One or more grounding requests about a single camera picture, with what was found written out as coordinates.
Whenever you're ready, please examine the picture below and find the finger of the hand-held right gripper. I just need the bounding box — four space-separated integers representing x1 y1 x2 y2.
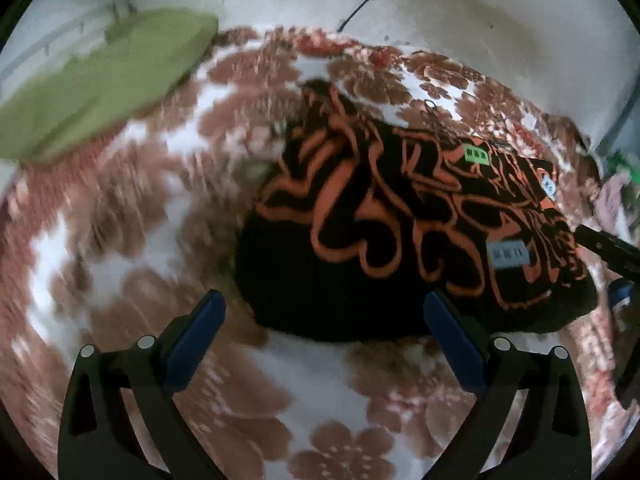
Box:
607 278 640 316
574 223 640 281

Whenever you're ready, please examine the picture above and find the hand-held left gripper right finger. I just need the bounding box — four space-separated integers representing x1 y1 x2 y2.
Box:
422 289 594 480

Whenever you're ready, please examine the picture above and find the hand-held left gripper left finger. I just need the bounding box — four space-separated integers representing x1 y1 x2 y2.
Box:
57 289 228 480

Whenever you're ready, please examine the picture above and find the black orange patterned sweater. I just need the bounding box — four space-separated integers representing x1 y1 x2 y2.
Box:
234 79 598 343

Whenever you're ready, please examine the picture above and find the pale pink cloth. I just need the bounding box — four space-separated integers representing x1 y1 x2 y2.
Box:
592 175 633 246

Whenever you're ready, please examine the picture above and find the green plastic object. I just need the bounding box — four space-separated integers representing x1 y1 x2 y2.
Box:
602 151 640 182

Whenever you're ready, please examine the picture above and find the brown red floral blanket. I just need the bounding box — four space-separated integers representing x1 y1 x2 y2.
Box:
0 25 640 480

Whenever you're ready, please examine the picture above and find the olive green cloth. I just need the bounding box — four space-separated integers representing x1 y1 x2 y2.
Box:
0 7 221 163

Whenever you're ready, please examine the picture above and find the white bed frame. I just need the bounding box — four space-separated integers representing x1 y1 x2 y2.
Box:
0 4 133 83

